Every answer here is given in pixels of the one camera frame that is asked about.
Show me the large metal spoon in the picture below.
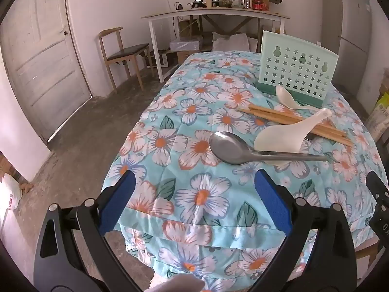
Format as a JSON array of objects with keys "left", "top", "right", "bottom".
[{"left": 209, "top": 131, "right": 339, "bottom": 166}]

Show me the wooden furniture frame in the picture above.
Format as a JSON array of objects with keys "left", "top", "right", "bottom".
[{"left": 355, "top": 237, "right": 381, "bottom": 269}]

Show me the white rice paddle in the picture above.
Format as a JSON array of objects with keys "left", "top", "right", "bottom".
[{"left": 254, "top": 108, "right": 333, "bottom": 154}]

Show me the green white rice bag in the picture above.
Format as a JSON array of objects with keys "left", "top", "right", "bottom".
[{"left": 366, "top": 93, "right": 389, "bottom": 140}]

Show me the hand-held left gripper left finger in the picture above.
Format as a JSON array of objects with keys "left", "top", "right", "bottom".
[{"left": 33, "top": 170, "right": 143, "bottom": 292}]

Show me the white panelled door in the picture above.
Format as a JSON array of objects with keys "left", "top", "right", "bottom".
[{"left": 0, "top": 0, "right": 93, "bottom": 142}]

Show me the wooden chair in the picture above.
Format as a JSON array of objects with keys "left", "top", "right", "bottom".
[{"left": 98, "top": 27, "right": 152, "bottom": 93}]

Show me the wooden chopstick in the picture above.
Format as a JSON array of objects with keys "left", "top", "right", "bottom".
[
  {"left": 252, "top": 114, "right": 354, "bottom": 147},
  {"left": 237, "top": 108, "right": 350, "bottom": 142},
  {"left": 248, "top": 103, "right": 333, "bottom": 128},
  {"left": 240, "top": 106, "right": 347, "bottom": 137}
]

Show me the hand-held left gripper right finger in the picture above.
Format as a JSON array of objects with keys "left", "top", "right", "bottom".
[{"left": 255, "top": 169, "right": 358, "bottom": 292}]

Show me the white soup spoon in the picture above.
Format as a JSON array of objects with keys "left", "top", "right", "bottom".
[{"left": 275, "top": 85, "right": 321, "bottom": 111}]

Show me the plastic-wrapped box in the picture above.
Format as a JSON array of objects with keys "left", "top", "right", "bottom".
[{"left": 169, "top": 35, "right": 203, "bottom": 52}]

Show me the large cardboard box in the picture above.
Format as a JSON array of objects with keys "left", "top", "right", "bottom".
[{"left": 178, "top": 18, "right": 203, "bottom": 37}]

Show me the small cardboard box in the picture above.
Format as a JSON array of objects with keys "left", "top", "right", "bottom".
[{"left": 176, "top": 50, "right": 195, "bottom": 63}]

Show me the green star-cutout utensil holder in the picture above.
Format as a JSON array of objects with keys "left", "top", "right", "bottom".
[{"left": 258, "top": 30, "right": 340, "bottom": 101}]

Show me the grey refrigerator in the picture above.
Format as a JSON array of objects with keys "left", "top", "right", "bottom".
[{"left": 321, "top": 0, "right": 373, "bottom": 96}]

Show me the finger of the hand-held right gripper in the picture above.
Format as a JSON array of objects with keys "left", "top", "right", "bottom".
[{"left": 366, "top": 172, "right": 389, "bottom": 203}]

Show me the white pillow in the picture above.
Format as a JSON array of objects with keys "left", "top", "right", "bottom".
[{"left": 211, "top": 32, "right": 259, "bottom": 52}]

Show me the white-legged table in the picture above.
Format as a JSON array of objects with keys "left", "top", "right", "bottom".
[{"left": 141, "top": 8, "right": 291, "bottom": 82}]

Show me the white printed sack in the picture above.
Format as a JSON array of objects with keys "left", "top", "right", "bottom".
[{"left": 0, "top": 173, "right": 22, "bottom": 211}]

